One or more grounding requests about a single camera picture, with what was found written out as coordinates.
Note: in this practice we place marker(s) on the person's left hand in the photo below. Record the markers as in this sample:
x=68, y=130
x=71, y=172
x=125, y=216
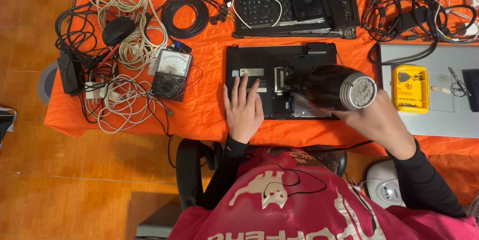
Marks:
x=243, y=116

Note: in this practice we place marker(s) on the person's right hand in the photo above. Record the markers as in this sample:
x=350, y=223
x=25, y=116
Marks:
x=381, y=124

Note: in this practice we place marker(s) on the black hair dryer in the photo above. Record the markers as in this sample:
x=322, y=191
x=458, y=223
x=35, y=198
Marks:
x=329, y=86

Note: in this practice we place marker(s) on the yellow screwdriver bit case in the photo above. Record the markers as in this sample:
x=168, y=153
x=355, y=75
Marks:
x=411, y=88

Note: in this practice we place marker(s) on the orange tablecloth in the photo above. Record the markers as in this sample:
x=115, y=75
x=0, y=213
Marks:
x=202, y=94

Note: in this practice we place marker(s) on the silver closed laptop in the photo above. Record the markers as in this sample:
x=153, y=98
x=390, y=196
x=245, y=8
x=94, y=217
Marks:
x=441, y=124

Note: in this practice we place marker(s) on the white fan base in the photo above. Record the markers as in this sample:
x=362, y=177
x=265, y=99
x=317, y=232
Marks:
x=383, y=184

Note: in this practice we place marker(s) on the clear plastic case lid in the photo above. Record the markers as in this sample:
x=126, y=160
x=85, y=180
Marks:
x=443, y=101

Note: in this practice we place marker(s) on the black upturned opened laptop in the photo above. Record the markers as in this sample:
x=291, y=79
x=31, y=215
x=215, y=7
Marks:
x=273, y=56

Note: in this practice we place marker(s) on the black office chair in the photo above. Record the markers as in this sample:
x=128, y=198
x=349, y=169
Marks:
x=189, y=172

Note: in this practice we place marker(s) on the analog multimeter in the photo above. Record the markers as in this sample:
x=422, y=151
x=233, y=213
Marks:
x=173, y=71

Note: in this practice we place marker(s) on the metal tweezers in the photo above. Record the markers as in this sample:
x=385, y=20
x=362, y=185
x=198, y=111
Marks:
x=459, y=82

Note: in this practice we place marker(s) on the blue black connector plug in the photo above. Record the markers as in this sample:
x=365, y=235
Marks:
x=182, y=46

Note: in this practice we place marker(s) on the black flat device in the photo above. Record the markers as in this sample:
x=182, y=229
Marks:
x=472, y=90

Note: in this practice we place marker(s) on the person's pink printed shirt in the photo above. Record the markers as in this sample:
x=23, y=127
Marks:
x=307, y=213

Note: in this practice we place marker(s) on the black disassembled laptop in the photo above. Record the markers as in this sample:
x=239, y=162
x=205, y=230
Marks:
x=299, y=4

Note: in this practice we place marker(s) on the red multimeter probe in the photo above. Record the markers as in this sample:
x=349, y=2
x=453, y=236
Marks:
x=108, y=56

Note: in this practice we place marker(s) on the white plug adapter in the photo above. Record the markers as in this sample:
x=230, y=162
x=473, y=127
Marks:
x=93, y=91

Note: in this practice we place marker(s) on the black computer mouse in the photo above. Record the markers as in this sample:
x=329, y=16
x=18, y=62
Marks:
x=118, y=30

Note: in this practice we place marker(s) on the black power adapter brick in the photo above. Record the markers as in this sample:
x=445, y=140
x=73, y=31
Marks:
x=70, y=75

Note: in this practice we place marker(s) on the grey round stool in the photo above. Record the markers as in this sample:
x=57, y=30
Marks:
x=46, y=83

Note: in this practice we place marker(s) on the dark bag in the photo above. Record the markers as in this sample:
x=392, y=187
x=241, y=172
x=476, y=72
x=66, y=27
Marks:
x=6, y=120

